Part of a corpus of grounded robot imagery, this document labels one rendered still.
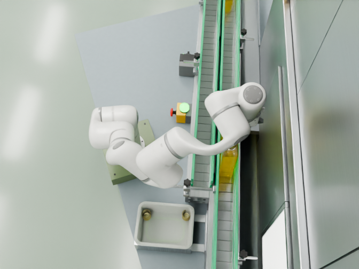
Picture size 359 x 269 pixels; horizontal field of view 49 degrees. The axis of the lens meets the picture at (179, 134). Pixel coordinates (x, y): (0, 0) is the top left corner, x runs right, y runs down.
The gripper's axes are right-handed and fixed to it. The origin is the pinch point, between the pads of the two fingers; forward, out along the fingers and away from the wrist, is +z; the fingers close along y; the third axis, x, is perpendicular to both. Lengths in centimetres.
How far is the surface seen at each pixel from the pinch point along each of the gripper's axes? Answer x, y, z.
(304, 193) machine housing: 23.1, -15.1, -20.7
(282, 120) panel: -0.1, -12.8, -6.9
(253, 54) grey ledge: -50, -13, 52
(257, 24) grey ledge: -70, -16, 57
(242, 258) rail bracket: 42.1, -5.0, 15.1
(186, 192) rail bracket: 20.2, 15.1, 29.5
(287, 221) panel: 30.1, -12.2, -15.0
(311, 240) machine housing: 34.6, -14.7, -27.0
